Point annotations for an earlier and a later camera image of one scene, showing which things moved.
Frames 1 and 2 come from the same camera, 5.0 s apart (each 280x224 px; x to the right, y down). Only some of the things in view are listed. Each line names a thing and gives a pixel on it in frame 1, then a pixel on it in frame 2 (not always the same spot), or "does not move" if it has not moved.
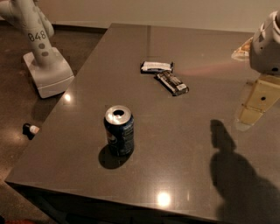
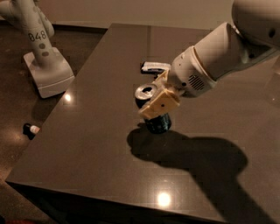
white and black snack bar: [156, 67] does not move
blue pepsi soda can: [120, 129] -> [159, 124]
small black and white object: [30, 130] does not move
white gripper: [266, 52] -> [187, 73]
